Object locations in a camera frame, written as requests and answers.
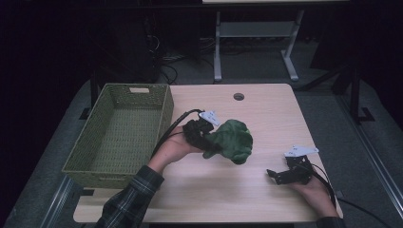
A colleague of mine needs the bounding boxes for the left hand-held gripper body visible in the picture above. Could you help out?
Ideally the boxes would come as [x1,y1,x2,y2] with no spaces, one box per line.
[182,109,221,150]

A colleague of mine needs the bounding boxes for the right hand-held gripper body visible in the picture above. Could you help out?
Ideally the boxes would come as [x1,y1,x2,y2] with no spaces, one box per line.
[283,144,319,185]

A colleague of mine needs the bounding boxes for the green fleece garment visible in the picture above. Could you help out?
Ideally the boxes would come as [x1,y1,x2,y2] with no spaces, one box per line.
[202,119,254,165]

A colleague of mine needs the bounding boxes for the green woven basket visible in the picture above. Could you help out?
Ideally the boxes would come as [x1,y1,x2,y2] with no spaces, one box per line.
[61,83,175,190]

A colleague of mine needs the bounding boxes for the person's left hand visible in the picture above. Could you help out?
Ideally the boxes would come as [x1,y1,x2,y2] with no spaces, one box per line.
[147,125,203,175]

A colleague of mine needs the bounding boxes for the person's right hand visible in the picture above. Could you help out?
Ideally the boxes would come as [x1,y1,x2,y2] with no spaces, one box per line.
[293,175,338,219]

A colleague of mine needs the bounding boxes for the black metal stand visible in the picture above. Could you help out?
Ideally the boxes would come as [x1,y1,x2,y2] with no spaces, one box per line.
[346,60,375,125]

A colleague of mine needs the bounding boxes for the dark computer tower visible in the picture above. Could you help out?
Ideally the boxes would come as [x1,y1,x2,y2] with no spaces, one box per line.
[94,15,161,84]

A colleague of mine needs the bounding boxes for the white metal stand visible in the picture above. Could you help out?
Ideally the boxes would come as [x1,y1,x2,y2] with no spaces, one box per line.
[213,9,305,84]

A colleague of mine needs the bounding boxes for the left hand-held gripper black cable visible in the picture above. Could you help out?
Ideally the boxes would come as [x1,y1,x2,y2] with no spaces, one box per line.
[151,108,204,160]

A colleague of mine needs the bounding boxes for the hand-held gripper black cable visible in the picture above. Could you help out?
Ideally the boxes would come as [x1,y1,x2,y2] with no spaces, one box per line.
[312,162,395,228]
[151,108,204,160]

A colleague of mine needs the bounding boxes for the right hand-held gripper black cable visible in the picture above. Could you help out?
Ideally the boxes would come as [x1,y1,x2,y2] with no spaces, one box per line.
[312,162,395,228]

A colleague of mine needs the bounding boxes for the bundle of floor cables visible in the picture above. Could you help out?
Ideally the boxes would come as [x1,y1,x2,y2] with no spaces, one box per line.
[145,18,217,85]

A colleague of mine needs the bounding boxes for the grey metal floor rail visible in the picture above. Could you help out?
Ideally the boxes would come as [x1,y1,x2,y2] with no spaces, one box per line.
[336,94,403,219]
[39,175,75,228]

